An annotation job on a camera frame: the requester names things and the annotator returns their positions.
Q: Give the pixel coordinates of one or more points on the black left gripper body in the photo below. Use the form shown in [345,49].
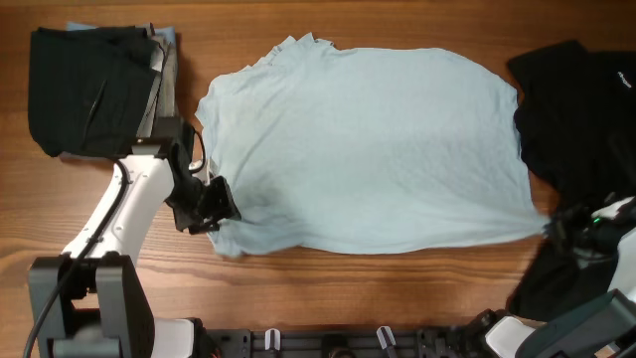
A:
[202,205]

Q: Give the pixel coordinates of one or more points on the folded grey garment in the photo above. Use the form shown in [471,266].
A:
[162,98]

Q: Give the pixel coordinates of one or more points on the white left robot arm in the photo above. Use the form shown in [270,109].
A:
[88,301]

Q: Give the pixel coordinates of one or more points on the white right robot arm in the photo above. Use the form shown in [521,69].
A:
[578,295]

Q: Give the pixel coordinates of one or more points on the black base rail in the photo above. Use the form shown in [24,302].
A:
[385,342]

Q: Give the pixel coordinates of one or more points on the black clothes pile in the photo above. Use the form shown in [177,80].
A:
[577,122]

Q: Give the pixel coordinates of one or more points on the light blue t-shirt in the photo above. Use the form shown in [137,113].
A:
[366,151]

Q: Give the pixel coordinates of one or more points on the folded black garment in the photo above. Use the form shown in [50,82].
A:
[88,89]

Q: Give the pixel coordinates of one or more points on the folded light blue garment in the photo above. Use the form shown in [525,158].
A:
[169,33]

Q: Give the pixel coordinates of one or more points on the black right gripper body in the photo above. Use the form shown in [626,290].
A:
[591,239]

